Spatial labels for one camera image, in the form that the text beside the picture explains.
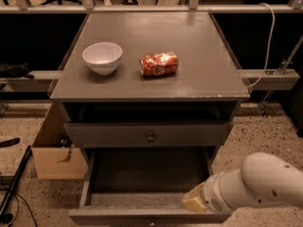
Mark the padded gripper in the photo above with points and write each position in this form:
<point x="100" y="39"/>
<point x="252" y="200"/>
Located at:
<point x="213" y="193"/>

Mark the grey drawer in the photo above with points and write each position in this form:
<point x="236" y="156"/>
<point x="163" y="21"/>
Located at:
<point x="139" y="135"/>
<point x="142" y="187"/>

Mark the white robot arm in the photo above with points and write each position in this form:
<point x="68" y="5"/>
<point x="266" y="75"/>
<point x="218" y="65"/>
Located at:
<point x="263" y="180"/>

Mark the grey top drawer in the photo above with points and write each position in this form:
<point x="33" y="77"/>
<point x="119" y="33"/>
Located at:
<point x="139" y="135"/>

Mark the grey wooden drawer cabinet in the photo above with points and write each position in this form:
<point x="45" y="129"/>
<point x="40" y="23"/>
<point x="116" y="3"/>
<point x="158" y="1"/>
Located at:
<point x="207" y="87"/>

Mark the crushed orange soda can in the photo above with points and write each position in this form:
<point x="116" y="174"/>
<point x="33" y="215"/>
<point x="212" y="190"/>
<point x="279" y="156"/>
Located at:
<point x="159" y="64"/>

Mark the cardboard box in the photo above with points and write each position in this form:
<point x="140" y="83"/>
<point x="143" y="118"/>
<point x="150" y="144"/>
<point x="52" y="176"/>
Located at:
<point x="52" y="158"/>

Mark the white ceramic bowl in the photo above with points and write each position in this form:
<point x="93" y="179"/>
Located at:
<point x="102" y="58"/>

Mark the black pole on floor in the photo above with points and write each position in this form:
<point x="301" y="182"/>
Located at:
<point x="10" y="190"/>

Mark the black object on ledge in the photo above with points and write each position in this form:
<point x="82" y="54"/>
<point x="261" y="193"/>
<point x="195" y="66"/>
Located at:
<point x="13" y="71"/>

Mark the metal railing frame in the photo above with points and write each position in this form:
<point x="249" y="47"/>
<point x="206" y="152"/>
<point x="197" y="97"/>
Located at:
<point x="26" y="6"/>

